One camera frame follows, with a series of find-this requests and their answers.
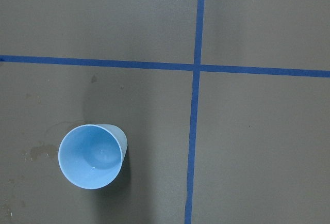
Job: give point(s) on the light blue plastic cup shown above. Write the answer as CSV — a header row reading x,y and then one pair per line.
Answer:
x,y
91,156

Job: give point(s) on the blue tape line crosswise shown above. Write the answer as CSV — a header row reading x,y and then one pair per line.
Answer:
x,y
166,66

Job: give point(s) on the blue tape line lengthwise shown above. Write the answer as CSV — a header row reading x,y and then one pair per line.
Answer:
x,y
194,109

